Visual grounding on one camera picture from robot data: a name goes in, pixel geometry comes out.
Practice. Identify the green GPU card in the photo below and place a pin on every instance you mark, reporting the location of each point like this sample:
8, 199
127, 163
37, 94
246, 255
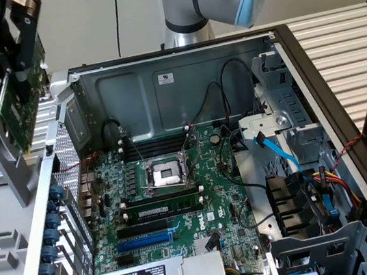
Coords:
10, 111

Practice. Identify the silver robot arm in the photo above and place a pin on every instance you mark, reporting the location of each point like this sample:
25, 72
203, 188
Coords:
191, 1

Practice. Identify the grey plastic parts rack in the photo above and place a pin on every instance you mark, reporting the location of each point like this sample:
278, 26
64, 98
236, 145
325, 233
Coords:
13, 176

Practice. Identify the blue slot retention clip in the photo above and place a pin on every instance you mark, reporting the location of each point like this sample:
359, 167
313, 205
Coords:
52, 206
48, 270
56, 191
51, 236
52, 221
50, 252

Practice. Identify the grey metal PC case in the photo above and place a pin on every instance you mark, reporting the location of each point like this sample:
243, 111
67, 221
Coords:
198, 100

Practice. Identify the silver CPU socket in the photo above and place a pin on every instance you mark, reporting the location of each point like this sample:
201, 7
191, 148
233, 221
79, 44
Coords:
165, 175

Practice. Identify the silver socket locking lever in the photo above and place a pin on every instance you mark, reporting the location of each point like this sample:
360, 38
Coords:
163, 186
196, 165

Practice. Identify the silver coin battery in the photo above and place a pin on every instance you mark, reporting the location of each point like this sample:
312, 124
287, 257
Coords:
215, 138

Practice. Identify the black long expansion slot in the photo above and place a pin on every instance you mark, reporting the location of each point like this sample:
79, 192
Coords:
142, 230

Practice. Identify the blue long expansion slot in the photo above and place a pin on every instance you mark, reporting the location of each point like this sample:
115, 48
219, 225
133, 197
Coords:
144, 243

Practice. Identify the black short expansion slot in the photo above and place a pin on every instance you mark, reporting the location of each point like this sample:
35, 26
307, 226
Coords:
125, 260

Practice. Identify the green motherboard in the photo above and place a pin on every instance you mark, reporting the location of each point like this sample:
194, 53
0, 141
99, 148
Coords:
219, 191

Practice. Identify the grey metal disk bay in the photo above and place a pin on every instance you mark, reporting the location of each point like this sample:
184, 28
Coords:
287, 94

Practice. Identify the silver chipset heatsink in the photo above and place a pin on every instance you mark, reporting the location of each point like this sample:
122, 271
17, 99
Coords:
201, 245

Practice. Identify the black plastic fan shroud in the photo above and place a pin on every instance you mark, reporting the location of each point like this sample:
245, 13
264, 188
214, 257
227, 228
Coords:
287, 198

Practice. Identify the grey metal drive cage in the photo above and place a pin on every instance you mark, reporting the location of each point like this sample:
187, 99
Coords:
324, 244

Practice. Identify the black chassis intrusion switch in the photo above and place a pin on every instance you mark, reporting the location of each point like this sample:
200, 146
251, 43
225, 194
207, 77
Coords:
55, 163

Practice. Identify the silver disk bay bracket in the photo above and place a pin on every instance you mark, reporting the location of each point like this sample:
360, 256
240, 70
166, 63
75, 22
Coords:
271, 122

